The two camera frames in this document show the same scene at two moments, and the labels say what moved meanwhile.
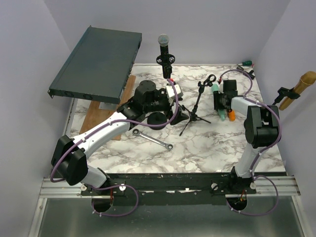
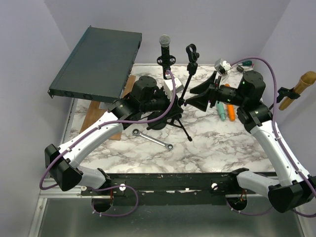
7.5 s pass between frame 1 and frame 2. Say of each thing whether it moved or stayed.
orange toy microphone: stayed
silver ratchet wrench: stayed
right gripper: moved
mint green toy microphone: stayed
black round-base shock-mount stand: stayed
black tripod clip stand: moved
